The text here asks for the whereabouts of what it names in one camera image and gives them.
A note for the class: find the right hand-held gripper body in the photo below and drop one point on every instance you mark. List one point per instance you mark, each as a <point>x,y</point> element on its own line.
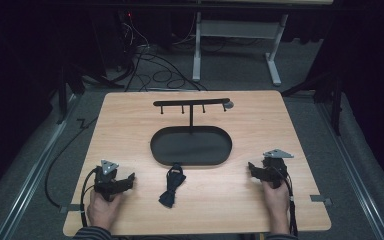
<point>275,170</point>

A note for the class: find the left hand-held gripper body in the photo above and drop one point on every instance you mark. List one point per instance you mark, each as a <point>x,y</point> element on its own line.
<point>106,181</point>

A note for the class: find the black bow tie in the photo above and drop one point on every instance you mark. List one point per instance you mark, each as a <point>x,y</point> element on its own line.
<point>171,185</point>

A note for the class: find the black hook rack with tray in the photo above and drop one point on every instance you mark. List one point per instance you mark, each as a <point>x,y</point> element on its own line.
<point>190,145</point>

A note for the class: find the person's left hand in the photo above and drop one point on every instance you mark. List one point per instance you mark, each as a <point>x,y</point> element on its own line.
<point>101,210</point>

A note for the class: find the person's right hand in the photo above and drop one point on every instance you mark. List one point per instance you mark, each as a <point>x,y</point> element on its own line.
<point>276,205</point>

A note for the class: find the grey tape piece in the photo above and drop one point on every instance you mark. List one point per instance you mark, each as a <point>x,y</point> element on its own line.
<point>69,208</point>
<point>320,199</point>

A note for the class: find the small grey round object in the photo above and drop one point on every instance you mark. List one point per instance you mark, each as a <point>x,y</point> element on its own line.
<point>229,105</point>

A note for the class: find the black metal stand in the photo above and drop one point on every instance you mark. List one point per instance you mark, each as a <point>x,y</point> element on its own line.
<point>68,90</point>
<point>330,91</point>

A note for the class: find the metal floor rail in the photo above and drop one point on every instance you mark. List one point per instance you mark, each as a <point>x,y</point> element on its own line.
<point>30,176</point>
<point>353,166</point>

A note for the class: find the white metal table frame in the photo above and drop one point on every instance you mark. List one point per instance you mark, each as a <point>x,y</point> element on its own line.
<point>236,29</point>

